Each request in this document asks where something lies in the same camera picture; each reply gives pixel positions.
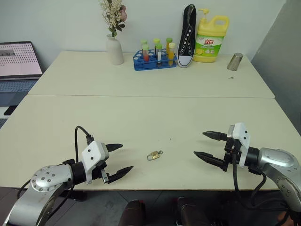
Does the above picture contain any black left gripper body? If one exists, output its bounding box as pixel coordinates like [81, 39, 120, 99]
[92, 161, 111, 185]

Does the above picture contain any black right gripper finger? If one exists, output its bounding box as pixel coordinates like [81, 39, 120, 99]
[193, 151, 227, 169]
[202, 131, 229, 143]

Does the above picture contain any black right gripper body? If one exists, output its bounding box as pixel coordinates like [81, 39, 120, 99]
[221, 137, 243, 173]

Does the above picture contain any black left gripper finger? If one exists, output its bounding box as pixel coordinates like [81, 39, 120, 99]
[107, 165, 135, 185]
[105, 143, 124, 153]

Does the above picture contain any dark rounded shape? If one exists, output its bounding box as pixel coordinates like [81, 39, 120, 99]
[175, 196, 213, 226]
[117, 199, 147, 226]

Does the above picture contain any steel metal cup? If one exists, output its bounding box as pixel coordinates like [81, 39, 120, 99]
[226, 52, 244, 71]

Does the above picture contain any blue test tube rack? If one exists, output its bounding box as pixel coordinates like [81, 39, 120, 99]
[133, 50, 178, 71]

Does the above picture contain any yellow cap tube orange liquid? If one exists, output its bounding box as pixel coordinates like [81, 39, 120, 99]
[168, 42, 176, 67]

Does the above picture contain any yellow detergent pump bottle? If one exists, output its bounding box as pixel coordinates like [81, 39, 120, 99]
[193, 8, 230, 63]

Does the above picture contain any white ceramic vase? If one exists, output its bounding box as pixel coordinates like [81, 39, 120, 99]
[105, 33, 125, 65]

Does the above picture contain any green cap tube red liquid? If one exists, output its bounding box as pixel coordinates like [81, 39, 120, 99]
[142, 44, 150, 63]

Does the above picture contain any green cap tube dark liquid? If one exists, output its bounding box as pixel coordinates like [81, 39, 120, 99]
[155, 43, 163, 67]

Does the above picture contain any black canvas sneaker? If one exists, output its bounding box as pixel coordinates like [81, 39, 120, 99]
[176, 3, 198, 69]

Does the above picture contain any black smartphone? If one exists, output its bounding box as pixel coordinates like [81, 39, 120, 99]
[3, 105, 18, 116]

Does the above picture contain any open grey laptop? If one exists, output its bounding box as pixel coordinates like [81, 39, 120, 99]
[0, 40, 44, 107]

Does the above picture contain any dried flower bouquet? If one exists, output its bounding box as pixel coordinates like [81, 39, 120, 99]
[98, 0, 128, 38]

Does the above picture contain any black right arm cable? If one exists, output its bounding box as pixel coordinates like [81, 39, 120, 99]
[231, 145, 268, 210]

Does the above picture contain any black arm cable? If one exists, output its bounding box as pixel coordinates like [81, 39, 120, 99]
[231, 145, 268, 210]
[74, 126, 95, 163]

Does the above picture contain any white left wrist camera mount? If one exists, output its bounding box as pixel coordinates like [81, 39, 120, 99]
[81, 140, 110, 185]

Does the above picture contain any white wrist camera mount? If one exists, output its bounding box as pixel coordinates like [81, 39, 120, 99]
[226, 122, 251, 169]
[81, 140, 110, 185]

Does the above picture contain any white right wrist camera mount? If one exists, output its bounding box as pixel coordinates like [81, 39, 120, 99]
[226, 122, 251, 169]

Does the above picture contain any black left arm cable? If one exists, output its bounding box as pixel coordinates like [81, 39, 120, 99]
[74, 126, 95, 163]

